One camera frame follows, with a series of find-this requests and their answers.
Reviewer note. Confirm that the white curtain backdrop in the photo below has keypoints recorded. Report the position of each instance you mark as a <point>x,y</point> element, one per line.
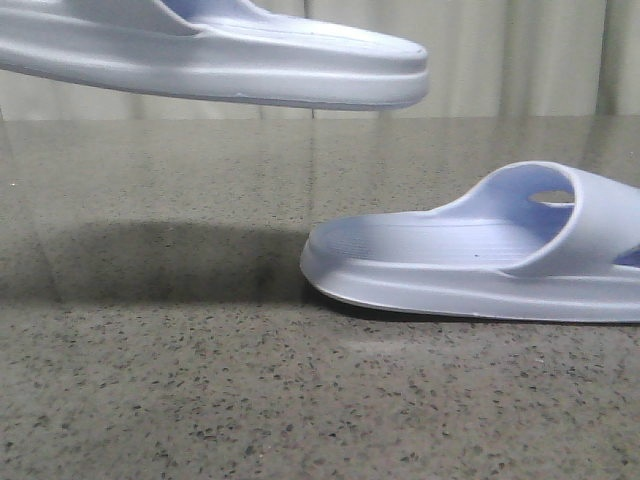
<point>486,59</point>

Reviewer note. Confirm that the light blue slipper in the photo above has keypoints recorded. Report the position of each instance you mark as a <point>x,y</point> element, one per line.
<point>535,240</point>
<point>231,51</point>

